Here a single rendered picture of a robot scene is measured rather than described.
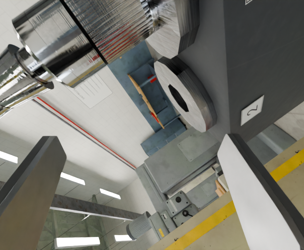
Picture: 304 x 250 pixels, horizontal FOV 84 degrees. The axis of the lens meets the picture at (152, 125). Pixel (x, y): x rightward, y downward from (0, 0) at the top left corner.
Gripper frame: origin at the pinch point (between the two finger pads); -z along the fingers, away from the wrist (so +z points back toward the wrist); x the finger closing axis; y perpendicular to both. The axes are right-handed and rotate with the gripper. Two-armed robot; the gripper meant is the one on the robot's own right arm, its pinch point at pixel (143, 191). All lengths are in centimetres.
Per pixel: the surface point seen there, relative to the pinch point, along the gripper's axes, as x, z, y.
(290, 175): -94, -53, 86
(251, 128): -10.6, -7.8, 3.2
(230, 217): -55, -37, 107
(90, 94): 149, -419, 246
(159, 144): -63, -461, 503
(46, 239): 324, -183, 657
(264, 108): -10.8, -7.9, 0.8
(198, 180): -238, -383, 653
